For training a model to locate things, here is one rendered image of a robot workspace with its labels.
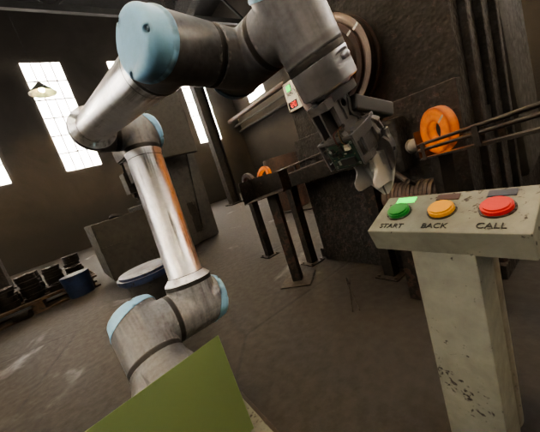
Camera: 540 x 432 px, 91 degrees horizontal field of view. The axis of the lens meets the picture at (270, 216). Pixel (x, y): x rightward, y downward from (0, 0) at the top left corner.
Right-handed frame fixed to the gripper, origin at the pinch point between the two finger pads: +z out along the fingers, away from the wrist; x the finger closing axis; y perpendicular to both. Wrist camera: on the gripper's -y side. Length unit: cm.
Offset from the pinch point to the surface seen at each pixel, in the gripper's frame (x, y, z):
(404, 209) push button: 1.5, 0.5, 5.6
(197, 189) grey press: -349, -98, 23
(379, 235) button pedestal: -2.2, 5.4, 7.7
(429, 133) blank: -16, -58, 17
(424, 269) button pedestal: 4.3, 6.6, 14.8
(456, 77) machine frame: -13, -86, 9
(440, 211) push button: 8.0, 1.4, 5.6
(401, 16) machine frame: -29, -101, -20
